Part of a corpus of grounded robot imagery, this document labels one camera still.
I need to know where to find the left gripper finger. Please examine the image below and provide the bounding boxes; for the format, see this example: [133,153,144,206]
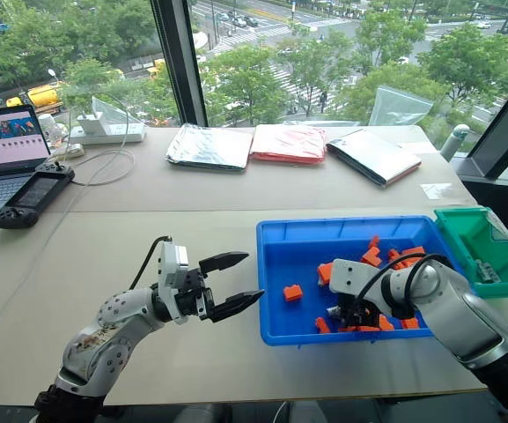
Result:
[210,288,266,323]
[198,251,251,278]

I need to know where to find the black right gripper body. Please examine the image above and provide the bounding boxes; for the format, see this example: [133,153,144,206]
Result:
[336,293,379,321]

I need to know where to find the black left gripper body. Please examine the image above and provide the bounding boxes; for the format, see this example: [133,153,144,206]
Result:
[174,266,216,321]

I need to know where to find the blue plastic bin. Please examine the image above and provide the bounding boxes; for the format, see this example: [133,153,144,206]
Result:
[255,214,477,347]

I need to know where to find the green plastic bin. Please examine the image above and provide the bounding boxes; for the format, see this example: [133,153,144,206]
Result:
[433,205,508,301]

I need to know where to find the silver foil bag stack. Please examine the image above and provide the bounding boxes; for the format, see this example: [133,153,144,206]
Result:
[164,123,255,173]

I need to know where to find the red plastic bag stack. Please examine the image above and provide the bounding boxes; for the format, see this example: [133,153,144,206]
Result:
[248,123,329,166]

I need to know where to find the silver and white bag stack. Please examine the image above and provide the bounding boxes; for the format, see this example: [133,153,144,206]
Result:
[325,128,423,189]

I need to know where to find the white power strip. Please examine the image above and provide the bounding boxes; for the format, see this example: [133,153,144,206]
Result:
[69,122,148,145]

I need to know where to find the white plug-in charger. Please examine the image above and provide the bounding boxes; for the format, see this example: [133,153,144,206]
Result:
[77,110,106,136]

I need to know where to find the black handheld game controller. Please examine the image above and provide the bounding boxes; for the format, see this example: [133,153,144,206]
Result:
[0,161,76,230]

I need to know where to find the grey laptop computer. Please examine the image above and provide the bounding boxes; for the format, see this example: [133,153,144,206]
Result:
[0,103,53,233]

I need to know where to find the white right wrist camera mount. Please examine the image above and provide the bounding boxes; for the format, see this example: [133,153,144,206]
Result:
[328,258,390,296]

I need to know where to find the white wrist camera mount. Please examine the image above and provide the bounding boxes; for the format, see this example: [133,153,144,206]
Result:
[328,258,390,296]
[156,239,191,325]

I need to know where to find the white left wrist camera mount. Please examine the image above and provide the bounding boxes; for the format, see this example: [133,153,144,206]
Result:
[156,239,191,325]

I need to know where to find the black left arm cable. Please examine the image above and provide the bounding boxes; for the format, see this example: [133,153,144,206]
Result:
[129,236,170,291]

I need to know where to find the white cable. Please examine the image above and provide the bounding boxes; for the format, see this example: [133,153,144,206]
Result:
[0,93,136,360]

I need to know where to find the white pipe post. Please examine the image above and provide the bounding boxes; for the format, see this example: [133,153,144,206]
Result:
[439,123,471,162]

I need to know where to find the black window frame pillar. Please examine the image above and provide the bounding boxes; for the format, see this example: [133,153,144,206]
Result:
[149,0,210,130]

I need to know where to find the black slanted window frame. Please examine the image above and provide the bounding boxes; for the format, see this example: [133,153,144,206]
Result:
[466,64,508,178]

